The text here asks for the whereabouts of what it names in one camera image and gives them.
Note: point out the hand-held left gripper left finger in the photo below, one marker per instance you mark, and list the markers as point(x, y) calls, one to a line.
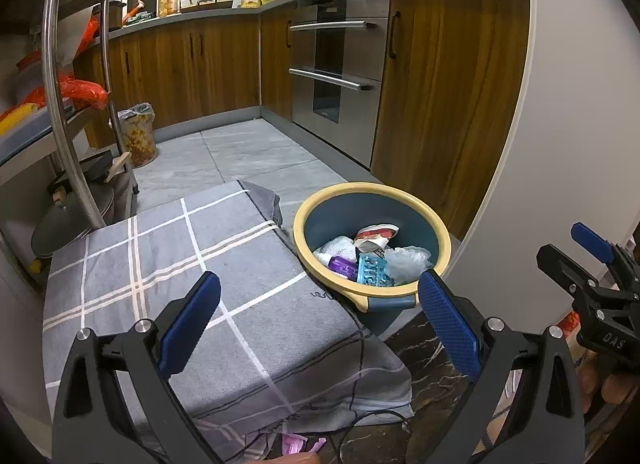
point(192, 324)

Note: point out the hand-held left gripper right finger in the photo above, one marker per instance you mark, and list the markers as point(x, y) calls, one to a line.
point(450, 324)

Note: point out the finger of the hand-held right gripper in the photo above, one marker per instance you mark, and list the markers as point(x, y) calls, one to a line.
point(565, 269)
point(592, 239)

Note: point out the clear plastic bag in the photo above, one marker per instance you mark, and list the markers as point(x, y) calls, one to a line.
point(407, 261)

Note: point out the teal blister pack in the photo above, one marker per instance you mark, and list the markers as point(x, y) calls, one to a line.
point(372, 269)

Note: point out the white barcode wrapper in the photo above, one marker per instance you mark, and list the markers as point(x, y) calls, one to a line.
point(372, 245)

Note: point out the red white snack wrapper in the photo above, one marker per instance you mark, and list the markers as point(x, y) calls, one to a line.
point(375, 233)

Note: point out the small purple bottle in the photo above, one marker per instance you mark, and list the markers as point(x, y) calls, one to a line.
point(345, 266)

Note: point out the yellow rimmed blue bin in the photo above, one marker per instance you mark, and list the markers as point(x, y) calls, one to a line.
point(345, 204)

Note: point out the person's right hand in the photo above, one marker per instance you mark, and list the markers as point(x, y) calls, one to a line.
point(612, 384)

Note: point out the grey plaid blanket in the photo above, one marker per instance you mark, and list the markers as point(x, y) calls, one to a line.
point(150, 269)

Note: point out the pink cloth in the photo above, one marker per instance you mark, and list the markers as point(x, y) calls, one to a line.
point(295, 444)

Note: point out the glass pot lid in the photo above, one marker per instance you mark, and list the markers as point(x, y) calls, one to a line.
point(50, 236)

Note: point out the yellow lemon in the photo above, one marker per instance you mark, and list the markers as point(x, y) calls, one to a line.
point(35, 266)

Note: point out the clear bag of snacks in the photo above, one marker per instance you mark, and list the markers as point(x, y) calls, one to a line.
point(140, 139)

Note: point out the grey blue storage tray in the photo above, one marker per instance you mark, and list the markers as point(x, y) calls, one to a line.
point(30, 139)

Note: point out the wooden kitchen cabinets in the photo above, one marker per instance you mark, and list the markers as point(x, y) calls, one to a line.
point(200, 69)

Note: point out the orange red plastic bag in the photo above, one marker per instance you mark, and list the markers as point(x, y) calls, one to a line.
point(82, 91)

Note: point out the stainless steel shelf rack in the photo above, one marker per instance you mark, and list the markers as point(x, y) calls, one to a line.
point(60, 94)

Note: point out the yellow package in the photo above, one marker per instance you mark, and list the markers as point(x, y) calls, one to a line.
point(17, 119)

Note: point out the stainless steel oven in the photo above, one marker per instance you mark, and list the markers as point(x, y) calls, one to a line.
point(350, 69)

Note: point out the yellow glass jar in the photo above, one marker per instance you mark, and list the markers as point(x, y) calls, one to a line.
point(169, 4)

